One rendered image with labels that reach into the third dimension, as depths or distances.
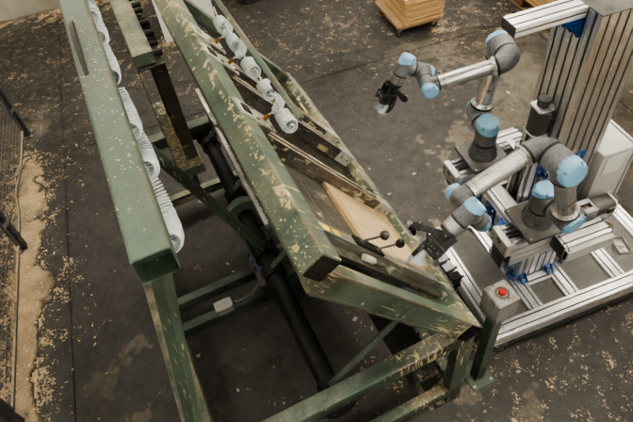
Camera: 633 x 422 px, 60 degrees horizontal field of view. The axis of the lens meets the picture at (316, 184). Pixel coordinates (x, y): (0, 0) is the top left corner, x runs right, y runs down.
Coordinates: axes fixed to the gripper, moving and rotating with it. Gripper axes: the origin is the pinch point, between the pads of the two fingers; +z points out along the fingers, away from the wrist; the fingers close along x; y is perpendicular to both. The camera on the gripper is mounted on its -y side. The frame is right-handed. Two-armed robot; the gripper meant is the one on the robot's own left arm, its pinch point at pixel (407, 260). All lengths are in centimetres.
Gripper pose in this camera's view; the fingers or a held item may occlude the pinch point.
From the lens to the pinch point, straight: 215.2
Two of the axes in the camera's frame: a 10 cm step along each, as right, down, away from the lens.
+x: 4.1, 0.7, 9.1
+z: -6.8, 6.9, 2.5
